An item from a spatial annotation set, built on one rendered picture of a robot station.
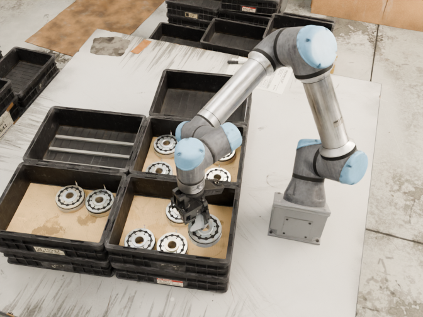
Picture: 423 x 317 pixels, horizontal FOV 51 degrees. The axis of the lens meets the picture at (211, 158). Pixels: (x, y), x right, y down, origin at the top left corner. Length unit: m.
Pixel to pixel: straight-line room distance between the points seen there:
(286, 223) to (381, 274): 1.03
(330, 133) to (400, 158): 1.71
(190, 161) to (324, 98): 0.49
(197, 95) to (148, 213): 0.65
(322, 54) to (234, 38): 1.91
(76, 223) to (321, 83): 0.95
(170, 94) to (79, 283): 0.90
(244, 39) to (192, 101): 1.26
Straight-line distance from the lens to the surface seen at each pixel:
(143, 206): 1.64
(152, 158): 1.78
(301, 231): 1.67
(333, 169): 1.49
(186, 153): 1.09
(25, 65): 3.16
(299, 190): 1.58
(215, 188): 1.28
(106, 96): 2.28
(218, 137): 1.15
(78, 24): 4.17
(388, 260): 2.62
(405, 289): 2.58
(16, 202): 1.75
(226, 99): 1.30
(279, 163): 1.94
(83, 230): 1.63
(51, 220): 1.68
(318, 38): 1.30
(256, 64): 1.37
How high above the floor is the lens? 2.16
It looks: 49 degrees down
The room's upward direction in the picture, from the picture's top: straight up
